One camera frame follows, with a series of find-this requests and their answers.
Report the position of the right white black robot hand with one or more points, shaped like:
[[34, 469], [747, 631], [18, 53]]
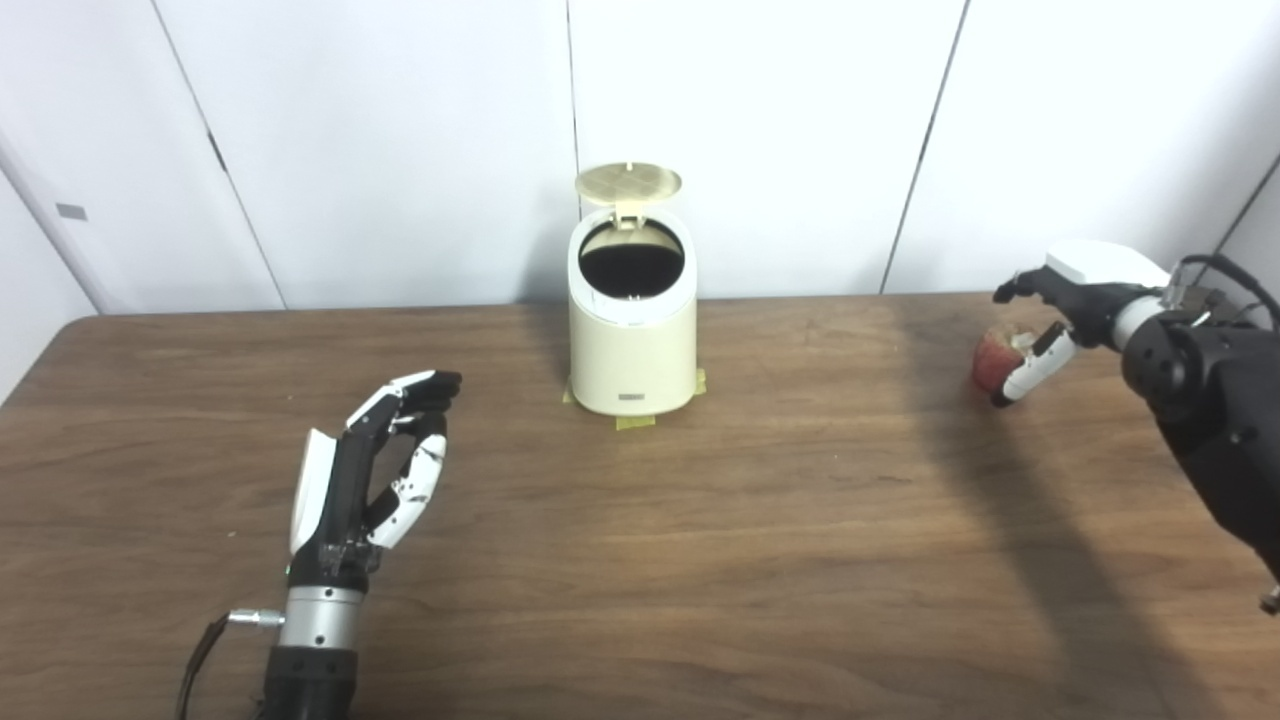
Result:
[[1095, 280]]

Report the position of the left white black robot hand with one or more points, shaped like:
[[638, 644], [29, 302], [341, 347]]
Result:
[[335, 500]]

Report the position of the red apple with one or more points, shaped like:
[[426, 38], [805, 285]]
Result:
[[990, 360]]

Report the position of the cream-colored round bin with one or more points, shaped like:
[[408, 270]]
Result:
[[630, 350]]

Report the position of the cream round bin lid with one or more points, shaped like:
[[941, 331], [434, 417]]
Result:
[[628, 183]]

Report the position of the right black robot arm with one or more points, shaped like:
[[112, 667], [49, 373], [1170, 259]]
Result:
[[1220, 400]]

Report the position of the gray wall tag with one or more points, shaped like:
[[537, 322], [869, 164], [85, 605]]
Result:
[[71, 212]]

